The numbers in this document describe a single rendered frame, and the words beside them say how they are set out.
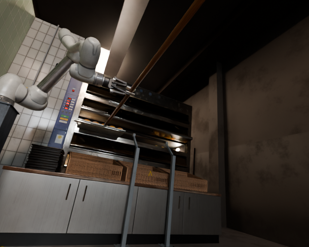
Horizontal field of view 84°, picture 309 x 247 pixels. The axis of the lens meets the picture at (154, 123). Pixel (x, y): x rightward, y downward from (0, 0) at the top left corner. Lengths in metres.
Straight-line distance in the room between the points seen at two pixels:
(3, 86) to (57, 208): 1.08
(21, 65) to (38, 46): 0.37
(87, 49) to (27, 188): 1.27
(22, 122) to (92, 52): 1.60
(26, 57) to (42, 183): 1.70
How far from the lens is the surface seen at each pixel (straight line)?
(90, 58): 1.16
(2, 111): 1.64
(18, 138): 2.49
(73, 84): 2.67
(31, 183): 1.87
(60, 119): 2.47
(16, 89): 1.76
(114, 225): 1.96
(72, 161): 1.90
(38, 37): 3.08
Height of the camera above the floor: 0.54
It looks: 21 degrees up
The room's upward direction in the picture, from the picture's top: 7 degrees clockwise
